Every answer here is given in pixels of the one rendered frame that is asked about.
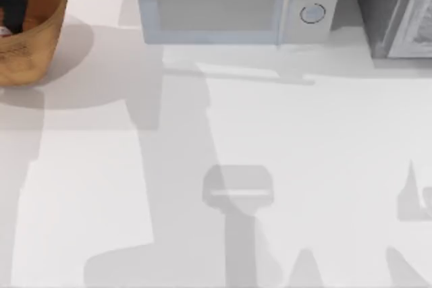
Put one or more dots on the microwave door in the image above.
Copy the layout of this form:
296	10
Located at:
212	1

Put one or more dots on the pale microwave oven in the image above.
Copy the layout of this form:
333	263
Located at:
236	1

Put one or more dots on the microwave knob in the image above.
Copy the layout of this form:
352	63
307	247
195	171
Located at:
312	13

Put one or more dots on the wooden basket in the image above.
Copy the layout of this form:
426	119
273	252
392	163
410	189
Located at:
40	48

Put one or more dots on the grey cabinet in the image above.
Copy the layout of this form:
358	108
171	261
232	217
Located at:
381	8

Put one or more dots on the grey cabinet door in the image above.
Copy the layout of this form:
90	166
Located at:
413	15

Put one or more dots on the black object in basket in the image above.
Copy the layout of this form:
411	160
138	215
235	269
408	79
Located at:
15	9

